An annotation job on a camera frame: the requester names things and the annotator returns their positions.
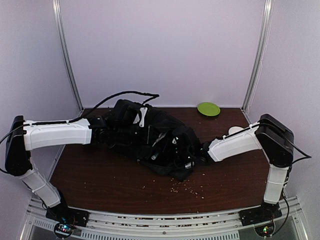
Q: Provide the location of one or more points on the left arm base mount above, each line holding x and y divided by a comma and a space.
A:
70, 216

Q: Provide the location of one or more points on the right aluminium frame post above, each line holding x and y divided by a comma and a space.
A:
261, 47

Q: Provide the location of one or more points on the left aluminium frame post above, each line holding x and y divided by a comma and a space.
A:
66, 57

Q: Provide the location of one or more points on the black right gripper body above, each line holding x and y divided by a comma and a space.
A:
183, 153

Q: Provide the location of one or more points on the black student backpack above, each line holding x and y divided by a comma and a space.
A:
162, 128

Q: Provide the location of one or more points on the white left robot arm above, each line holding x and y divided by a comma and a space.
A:
26, 136

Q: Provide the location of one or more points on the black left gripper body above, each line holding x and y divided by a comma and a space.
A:
125, 133

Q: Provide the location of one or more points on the aluminium frame post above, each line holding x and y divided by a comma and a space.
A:
261, 47
66, 57

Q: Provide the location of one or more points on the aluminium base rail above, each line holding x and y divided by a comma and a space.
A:
219, 225

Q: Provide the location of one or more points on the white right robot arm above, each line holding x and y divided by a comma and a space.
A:
268, 135

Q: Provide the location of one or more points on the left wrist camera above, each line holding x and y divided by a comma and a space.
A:
140, 117

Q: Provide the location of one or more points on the green white glue stick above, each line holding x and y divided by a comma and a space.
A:
154, 156

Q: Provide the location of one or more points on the green plate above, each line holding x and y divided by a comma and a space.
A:
208, 109

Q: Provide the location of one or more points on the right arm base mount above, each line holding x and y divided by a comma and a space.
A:
259, 215

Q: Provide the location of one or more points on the white bowl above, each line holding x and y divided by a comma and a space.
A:
234, 129

